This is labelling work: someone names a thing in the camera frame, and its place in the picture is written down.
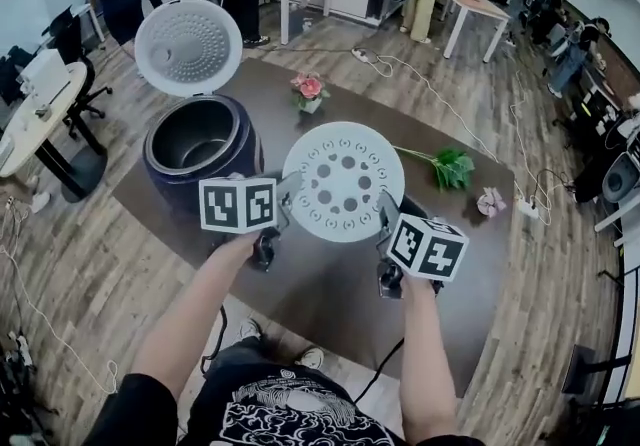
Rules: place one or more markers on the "yellow-top stand table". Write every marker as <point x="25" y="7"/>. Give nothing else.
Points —
<point x="580" y="374"/>

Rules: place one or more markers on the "pink flowers in white pot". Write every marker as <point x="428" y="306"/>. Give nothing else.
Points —
<point x="309" y="89"/>

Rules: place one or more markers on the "person's dark trousers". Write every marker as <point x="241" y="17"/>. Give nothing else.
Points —
<point x="260" y="351"/>

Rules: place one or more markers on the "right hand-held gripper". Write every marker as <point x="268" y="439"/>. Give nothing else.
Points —
<point x="430" y="249"/>

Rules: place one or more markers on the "white box appliance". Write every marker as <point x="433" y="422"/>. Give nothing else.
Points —
<point x="45" y="74"/>

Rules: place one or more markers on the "green leaf sprig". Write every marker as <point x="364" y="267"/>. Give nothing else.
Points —
<point x="452" y="166"/>

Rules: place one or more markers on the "dark blue rice cooker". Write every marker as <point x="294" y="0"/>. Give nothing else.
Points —
<point x="190" y="49"/>

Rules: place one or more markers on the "person's left white shoe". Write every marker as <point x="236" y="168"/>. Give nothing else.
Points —
<point x="250" y="329"/>

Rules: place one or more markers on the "small pink-white flower ornament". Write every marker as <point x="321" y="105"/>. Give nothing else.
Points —
<point x="490" y="201"/>

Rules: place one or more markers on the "white steamer tray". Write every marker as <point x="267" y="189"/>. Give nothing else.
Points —
<point x="345" y="184"/>

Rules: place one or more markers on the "person's left forearm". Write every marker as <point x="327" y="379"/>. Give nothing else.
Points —
<point x="185" y="319"/>

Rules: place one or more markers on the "person's black printed shirt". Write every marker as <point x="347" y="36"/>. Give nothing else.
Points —
<point x="300" y="409"/>

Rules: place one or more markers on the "grey hard-shell backpack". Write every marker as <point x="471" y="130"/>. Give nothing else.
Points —
<point x="620" y="179"/>

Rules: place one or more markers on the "person's right white shoe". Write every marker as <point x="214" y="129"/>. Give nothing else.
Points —
<point x="310" y="357"/>

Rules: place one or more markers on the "person's white shoe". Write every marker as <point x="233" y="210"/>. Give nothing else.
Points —
<point x="250" y="329"/>
<point x="310" y="357"/>

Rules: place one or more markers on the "person's right forearm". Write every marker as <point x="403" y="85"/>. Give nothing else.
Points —
<point x="427" y="359"/>

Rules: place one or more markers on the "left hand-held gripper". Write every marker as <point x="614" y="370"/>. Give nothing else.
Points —
<point x="235" y="204"/>

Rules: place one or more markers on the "white power strip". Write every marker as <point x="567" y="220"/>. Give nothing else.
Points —
<point x="529" y="208"/>
<point x="361" y="54"/>

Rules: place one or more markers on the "round white table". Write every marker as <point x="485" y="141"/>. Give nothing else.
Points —
<point x="45" y="124"/>

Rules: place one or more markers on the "black office chair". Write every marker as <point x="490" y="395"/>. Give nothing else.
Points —
<point x="12" y="74"/>
<point x="70" y="34"/>

